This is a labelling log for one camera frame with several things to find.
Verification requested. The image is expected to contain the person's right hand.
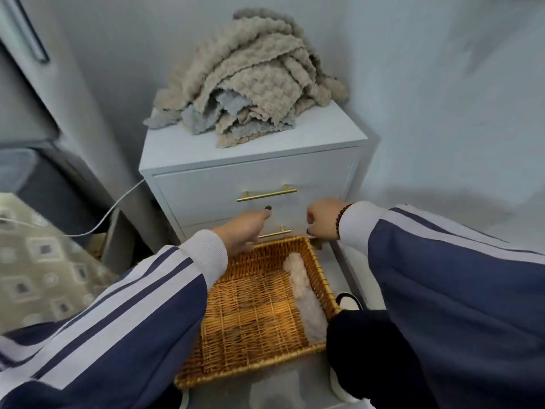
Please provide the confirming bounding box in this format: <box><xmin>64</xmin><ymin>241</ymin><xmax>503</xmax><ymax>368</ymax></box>
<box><xmin>305</xmin><ymin>198</ymin><xmax>352</xmax><ymax>241</ymax></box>

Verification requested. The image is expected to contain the person's left hand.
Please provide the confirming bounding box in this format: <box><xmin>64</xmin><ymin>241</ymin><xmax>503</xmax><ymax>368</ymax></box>
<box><xmin>211</xmin><ymin>204</ymin><xmax>273</xmax><ymax>257</ymax></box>

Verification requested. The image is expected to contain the single beige towel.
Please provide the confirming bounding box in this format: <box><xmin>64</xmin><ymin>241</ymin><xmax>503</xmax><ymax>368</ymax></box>
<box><xmin>283</xmin><ymin>252</ymin><xmax>314</xmax><ymax>301</ymax></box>

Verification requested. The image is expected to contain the orange wicker basket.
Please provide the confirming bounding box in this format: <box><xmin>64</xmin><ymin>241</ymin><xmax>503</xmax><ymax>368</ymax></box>
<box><xmin>174</xmin><ymin>235</ymin><xmax>343</xmax><ymax>390</ymax></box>

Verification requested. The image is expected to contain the single grey towel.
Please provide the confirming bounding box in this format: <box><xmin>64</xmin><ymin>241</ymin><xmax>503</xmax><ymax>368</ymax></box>
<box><xmin>294</xmin><ymin>289</ymin><xmax>329</xmax><ymax>347</ymax></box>

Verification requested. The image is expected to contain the pile of beige grey towels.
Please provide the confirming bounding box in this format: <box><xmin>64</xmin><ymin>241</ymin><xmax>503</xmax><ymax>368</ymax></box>
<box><xmin>142</xmin><ymin>7</ymin><xmax>350</xmax><ymax>149</ymax></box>

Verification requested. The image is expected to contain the person's right forearm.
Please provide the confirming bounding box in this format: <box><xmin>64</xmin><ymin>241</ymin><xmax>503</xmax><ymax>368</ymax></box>
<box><xmin>339</xmin><ymin>201</ymin><xmax>545</xmax><ymax>409</ymax></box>

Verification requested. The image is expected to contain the person's left forearm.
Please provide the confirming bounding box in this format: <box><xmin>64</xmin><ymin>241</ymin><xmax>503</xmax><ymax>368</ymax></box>
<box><xmin>0</xmin><ymin>229</ymin><xmax>229</xmax><ymax>409</ymax></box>

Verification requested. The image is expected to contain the person's right shoe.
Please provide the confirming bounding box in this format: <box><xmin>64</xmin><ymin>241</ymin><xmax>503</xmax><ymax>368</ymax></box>
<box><xmin>335</xmin><ymin>292</ymin><xmax>363</xmax><ymax>311</ymax></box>

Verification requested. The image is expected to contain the white nightstand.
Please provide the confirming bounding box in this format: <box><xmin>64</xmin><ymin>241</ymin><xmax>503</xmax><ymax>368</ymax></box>
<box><xmin>138</xmin><ymin>99</ymin><xmax>380</xmax><ymax>252</ymax></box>

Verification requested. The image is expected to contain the patterned beige bedspread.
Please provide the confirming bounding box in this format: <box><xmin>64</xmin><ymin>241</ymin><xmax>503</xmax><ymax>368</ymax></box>
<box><xmin>0</xmin><ymin>192</ymin><xmax>120</xmax><ymax>335</ymax></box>

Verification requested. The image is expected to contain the silver headboard trim strip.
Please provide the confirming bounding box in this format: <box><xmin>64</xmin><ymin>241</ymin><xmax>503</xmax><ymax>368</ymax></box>
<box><xmin>0</xmin><ymin>0</ymin><xmax>51</xmax><ymax>64</ymax></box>

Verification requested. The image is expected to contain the black bead bracelet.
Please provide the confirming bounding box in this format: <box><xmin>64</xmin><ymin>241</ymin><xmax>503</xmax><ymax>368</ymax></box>
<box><xmin>334</xmin><ymin>202</ymin><xmax>357</xmax><ymax>241</ymax></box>

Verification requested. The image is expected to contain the short gold drawer handle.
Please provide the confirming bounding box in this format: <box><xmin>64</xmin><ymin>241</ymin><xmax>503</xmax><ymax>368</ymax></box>
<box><xmin>257</xmin><ymin>225</ymin><xmax>292</xmax><ymax>240</ymax></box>

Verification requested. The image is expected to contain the long gold drawer handle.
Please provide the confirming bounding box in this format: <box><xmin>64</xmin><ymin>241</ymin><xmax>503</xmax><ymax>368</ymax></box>
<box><xmin>236</xmin><ymin>184</ymin><xmax>298</xmax><ymax>203</ymax></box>

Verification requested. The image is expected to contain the white charging cable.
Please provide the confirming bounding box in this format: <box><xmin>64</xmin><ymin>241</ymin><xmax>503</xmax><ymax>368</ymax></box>
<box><xmin>0</xmin><ymin>178</ymin><xmax>146</xmax><ymax>238</ymax></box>

